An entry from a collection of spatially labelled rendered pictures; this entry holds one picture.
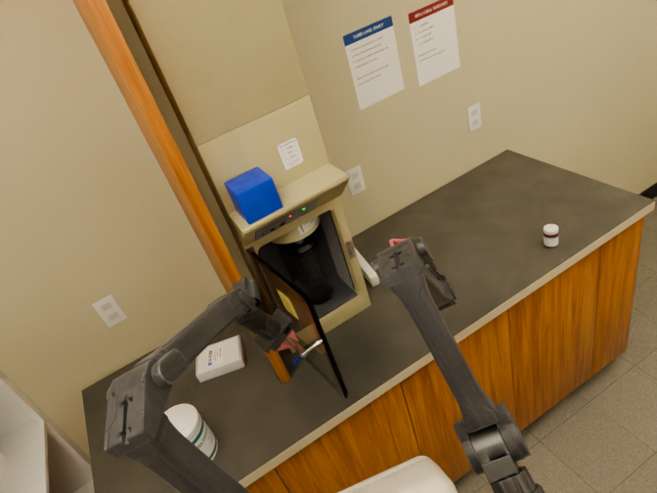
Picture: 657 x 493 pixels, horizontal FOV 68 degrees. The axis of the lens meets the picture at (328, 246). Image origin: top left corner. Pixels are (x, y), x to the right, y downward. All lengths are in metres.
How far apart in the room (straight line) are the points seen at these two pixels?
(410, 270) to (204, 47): 0.69
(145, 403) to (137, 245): 1.07
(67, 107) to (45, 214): 0.34
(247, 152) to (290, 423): 0.78
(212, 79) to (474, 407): 0.90
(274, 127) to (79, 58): 0.60
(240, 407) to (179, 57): 1.01
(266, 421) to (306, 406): 0.13
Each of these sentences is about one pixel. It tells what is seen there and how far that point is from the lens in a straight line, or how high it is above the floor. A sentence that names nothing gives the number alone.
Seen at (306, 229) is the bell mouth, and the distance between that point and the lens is 1.47.
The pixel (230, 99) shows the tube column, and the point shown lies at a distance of 1.25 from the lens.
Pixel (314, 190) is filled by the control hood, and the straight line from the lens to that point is 1.29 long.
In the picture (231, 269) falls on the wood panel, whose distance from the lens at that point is 1.30.
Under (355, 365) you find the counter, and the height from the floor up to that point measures 0.94.
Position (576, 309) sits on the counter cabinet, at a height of 0.62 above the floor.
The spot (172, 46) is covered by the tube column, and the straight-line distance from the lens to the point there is 1.20.
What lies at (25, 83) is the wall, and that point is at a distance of 1.62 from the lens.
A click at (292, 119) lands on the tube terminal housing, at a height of 1.67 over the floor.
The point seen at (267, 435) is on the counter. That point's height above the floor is 0.94.
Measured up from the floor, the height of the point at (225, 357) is 0.98.
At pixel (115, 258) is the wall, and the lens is 1.80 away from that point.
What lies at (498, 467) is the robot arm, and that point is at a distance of 0.98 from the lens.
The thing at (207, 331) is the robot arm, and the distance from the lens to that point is 0.99.
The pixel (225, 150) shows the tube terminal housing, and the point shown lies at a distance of 1.27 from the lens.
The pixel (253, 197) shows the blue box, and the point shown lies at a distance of 1.21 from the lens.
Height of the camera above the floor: 2.12
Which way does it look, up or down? 35 degrees down
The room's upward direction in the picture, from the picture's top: 19 degrees counter-clockwise
